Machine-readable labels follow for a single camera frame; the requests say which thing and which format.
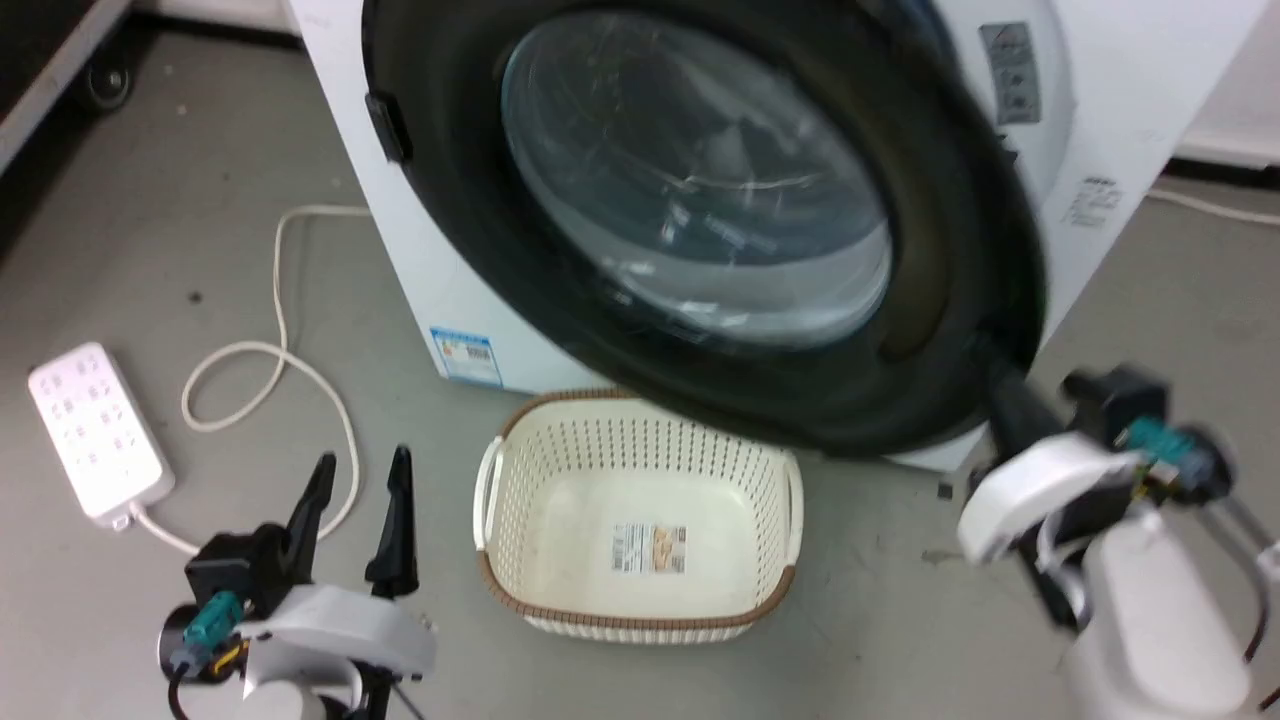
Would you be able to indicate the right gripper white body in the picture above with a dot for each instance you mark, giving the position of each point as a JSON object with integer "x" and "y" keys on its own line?
{"x": 1030, "y": 490}

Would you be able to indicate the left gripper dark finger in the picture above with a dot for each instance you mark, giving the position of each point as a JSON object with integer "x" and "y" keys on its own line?
{"x": 305, "y": 525}
{"x": 398, "y": 540}

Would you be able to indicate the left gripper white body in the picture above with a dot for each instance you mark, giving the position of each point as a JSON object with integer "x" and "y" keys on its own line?
{"x": 345, "y": 625}

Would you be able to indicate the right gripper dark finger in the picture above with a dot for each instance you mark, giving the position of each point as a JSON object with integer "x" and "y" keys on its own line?
{"x": 1015, "y": 410}

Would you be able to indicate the black round glass washer door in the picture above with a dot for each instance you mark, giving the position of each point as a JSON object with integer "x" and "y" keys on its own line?
{"x": 450, "y": 210}

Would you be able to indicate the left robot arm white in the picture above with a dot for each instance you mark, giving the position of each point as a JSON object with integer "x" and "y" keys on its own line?
{"x": 290, "y": 698}

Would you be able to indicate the white washing machine body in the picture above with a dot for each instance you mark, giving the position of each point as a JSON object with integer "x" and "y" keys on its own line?
{"x": 400, "y": 250}

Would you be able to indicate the blue energy label sticker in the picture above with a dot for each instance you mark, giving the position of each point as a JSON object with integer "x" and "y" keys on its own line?
{"x": 466, "y": 355}

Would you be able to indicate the cream perforated laundry basket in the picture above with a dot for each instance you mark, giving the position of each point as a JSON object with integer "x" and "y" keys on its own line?
{"x": 600, "y": 480}

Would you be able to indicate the white power strip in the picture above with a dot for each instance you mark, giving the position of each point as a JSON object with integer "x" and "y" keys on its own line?
{"x": 95, "y": 430}

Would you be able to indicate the barcode label in basket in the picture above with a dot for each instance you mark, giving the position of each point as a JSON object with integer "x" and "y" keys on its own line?
{"x": 650, "y": 548}

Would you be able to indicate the grey sticker on washer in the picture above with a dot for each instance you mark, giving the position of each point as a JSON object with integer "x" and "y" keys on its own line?
{"x": 1010, "y": 72}

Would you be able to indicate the black caster wheel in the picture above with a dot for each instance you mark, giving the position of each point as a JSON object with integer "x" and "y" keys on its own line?
{"x": 108, "y": 85}

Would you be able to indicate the dark wheeled cart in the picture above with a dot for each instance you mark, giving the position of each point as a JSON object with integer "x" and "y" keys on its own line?
{"x": 30, "y": 40}

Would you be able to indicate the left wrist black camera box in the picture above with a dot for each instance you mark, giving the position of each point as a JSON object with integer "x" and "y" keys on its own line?
{"x": 225, "y": 575}

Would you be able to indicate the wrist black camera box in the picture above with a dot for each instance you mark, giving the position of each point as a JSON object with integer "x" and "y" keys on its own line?
{"x": 1130, "y": 410}
{"x": 225, "y": 575}

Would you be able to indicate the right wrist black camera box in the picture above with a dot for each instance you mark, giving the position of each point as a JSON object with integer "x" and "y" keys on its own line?
{"x": 1130, "y": 410}

